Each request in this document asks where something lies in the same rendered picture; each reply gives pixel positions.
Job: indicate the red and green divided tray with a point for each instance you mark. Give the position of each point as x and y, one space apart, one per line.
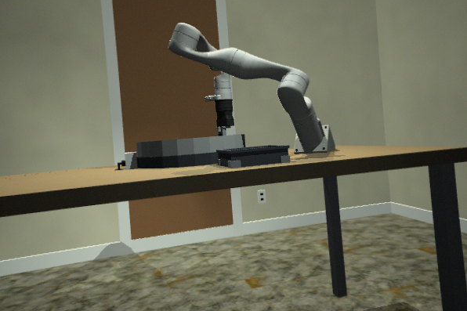
254 155

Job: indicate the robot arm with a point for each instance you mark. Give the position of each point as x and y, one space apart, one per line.
243 65

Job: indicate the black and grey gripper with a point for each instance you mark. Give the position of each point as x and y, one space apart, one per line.
223 108

